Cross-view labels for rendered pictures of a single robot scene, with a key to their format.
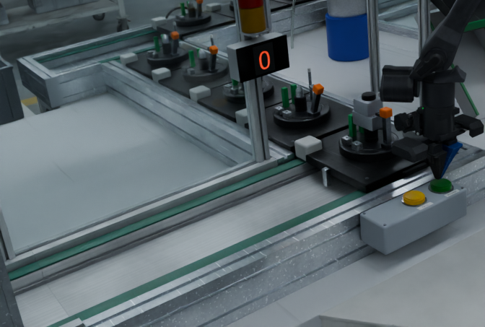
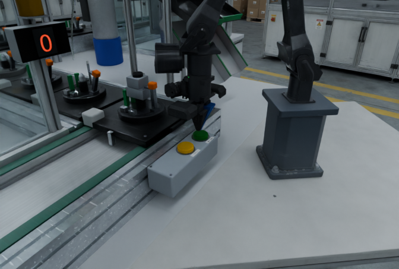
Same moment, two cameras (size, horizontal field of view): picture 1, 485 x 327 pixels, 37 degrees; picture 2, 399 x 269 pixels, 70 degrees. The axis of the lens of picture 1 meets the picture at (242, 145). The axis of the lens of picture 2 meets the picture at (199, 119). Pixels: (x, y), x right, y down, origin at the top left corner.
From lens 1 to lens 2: 0.72 m
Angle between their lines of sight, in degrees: 27
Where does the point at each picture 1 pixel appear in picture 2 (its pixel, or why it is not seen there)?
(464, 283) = (233, 208)
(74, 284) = not seen: outside the picture
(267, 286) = (68, 258)
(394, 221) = (177, 170)
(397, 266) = (179, 202)
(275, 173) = (67, 140)
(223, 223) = (19, 193)
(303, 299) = (106, 257)
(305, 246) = (103, 208)
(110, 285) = not seen: outside the picture
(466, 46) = not seen: hidden behind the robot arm
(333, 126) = (110, 100)
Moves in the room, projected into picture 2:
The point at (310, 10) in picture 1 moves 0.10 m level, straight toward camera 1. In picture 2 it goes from (82, 40) to (84, 43)
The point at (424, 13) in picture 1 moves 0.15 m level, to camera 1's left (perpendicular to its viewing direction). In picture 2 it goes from (168, 17) to (121, 21)
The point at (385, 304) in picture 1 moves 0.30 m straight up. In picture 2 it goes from (181, 244) to (176, 109)
